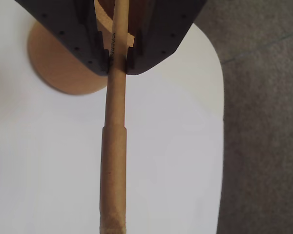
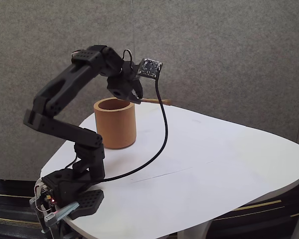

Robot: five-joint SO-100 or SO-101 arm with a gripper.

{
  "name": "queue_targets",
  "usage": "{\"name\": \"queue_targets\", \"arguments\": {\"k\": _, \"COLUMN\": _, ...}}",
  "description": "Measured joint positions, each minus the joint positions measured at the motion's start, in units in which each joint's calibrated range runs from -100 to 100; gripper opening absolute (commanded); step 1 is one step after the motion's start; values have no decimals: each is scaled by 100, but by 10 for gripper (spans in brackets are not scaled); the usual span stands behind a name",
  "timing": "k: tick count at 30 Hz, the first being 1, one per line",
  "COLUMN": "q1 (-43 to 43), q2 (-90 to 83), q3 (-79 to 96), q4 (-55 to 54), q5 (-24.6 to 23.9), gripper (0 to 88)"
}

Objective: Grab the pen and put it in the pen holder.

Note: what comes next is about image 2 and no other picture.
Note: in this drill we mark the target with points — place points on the tan wooden pen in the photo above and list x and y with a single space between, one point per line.
155 100

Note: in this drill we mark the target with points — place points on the brown cylindrical pen holder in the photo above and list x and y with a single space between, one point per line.
115 127

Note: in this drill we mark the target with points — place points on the grey felt partition panel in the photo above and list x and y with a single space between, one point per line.
52 37
214 62

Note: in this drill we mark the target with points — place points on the controller board with red LED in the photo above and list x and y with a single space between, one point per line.
48 198

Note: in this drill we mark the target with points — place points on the silver metal table clamp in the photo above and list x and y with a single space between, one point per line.
64 210

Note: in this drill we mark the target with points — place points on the bare camera circuit board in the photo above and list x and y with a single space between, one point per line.
150 69

